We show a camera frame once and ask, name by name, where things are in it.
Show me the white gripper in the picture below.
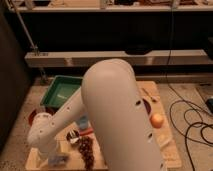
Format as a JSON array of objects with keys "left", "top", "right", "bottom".
[{"left": 37, "top": 144, "right": 64, "bottom": 168}]

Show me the light blue towel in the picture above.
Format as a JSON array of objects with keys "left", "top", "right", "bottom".
[{"left": 48, "top": 154, "right": 69, "bottom": 167}]

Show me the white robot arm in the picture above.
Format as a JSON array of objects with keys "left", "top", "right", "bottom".
[{"left": 27, "top": 59, "right": 167, "bottom": 171}]

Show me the orange bowl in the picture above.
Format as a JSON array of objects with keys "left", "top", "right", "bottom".
[{"left": 28, "top": 106, "right": 55, "bottom": 126}]

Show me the purple bowl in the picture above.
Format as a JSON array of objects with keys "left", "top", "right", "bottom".
[{"left": 143, "top": 99, "right": 151, "bottom": 115}]

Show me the silver measuring scoop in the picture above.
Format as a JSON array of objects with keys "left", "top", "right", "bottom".
[{"left": 66, "top": 130, "right": 80, "bottom": 144}]

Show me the bunch of dark grapes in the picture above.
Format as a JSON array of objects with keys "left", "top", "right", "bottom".
[{"left": 78, "top": 136, "right": 94, "bottom": 171}]

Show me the orange carrot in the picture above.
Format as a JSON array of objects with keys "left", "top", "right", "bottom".
[{"left": 80, "top": 128, "right": 93, "bottom": 136}]

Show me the blue cup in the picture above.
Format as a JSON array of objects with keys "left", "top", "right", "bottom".
[{"left": 76, "top": 115, "right": 88, "bottom": 130}]

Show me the green plastic tray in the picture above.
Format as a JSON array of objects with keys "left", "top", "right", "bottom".
[{"left": 41, "top": 75, "right": 82, "bottom": 108}]

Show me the yellow apple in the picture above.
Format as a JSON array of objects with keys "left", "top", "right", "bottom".
[{"left": 150, "top": 113, "right": 164, "bottom": 129}]

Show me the metal shelf rack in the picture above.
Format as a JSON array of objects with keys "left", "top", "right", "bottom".
[{"left": 5, "top": 0, "right": 213, "bottom": 68}]

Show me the wooden spoon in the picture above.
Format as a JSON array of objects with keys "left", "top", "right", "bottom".
[{"left": 142, "top": 88, "right": 158, "bottom": 103}]

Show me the black floor cable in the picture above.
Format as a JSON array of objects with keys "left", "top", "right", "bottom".
[{"left": 165, "top": 6, "right": 213, "bottom": 171}]

